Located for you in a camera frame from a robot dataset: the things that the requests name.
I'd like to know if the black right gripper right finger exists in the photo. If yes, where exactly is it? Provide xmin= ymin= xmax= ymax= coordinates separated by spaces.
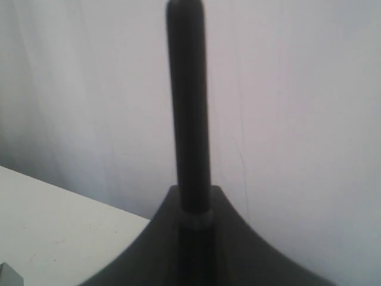
xmin=211 ymin=186 xmax=334 ymax=285

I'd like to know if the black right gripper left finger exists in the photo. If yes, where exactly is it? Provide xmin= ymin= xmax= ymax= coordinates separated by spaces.
xmin=82 ymin=186 xmax=179 ymax=285

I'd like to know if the black paintbrush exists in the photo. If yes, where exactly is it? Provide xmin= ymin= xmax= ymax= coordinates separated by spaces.
xmin=166 ymin=1 xmax=215 ymax=285

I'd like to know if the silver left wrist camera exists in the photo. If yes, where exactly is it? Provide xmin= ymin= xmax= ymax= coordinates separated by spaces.
xmin=0 ymin=262 xmax=24 ymax=286

